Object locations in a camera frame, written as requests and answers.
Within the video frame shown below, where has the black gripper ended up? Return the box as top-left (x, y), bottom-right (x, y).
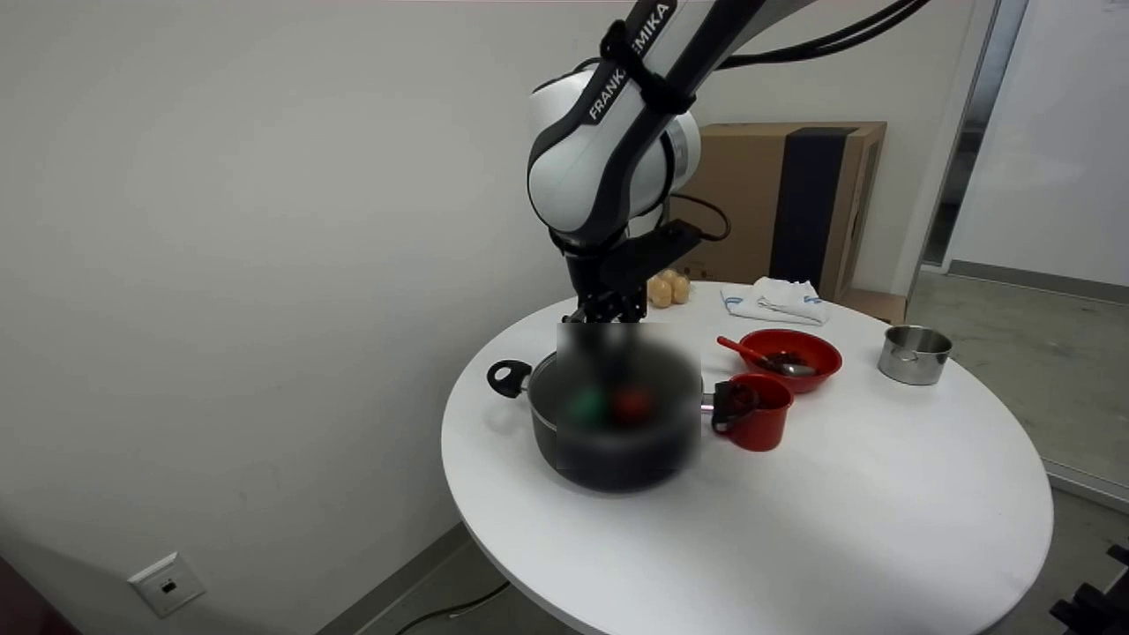
top-left (562, 216), bottom-right (709, 381)

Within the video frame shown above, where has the orange red toy tomato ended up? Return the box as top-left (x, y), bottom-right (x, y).
top-left (606, 385), bottom-right (653, 426)

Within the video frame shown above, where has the glass lid with black knob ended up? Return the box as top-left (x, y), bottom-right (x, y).
top-left (525, 338), bottom-right (706, 452)

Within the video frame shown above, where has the black cooking pot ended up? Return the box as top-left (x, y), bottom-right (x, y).
top-left (484, 338), bottom-right (718, 497)

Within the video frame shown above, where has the small stainless steel pot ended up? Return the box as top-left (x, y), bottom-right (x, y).
top-left (876, 322), bottom-right (954, 386)

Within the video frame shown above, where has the red spoon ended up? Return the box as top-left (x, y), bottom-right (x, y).
top-left (713, 330), bottom-right (816, 377)

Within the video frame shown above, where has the red mug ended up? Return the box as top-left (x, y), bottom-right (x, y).
top-left (709, 371), bottom-right (797, 456)

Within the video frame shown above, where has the white cloth with blue print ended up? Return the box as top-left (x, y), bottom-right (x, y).
top-left (718, 276), bottom-right (827, 330)

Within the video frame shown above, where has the large cardboard box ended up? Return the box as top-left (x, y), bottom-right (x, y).
top-left (674, 118), bottom-right (890, 297)

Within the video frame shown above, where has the red bowl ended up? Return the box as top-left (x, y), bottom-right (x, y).
top-left (738, 329), bottom-right (846, 399)

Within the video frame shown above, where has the black stand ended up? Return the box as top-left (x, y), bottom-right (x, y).
top-left (1046, 539), bottom-right (1129, 635)

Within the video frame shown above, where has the black floor cable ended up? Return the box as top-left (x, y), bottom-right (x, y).
top-left (390, 579), bottom-right (511, 635)

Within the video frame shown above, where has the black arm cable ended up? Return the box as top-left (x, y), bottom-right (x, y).
top-left (703, 0), bottom-right (930, 70)

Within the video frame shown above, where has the aluminium door frame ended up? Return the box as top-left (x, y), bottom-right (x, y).
top-left (901, 0), bottom-right (1032, 322)

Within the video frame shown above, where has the white wall outlet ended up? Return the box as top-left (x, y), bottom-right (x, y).
top-left (123, 546), bottom-right (209, 619)

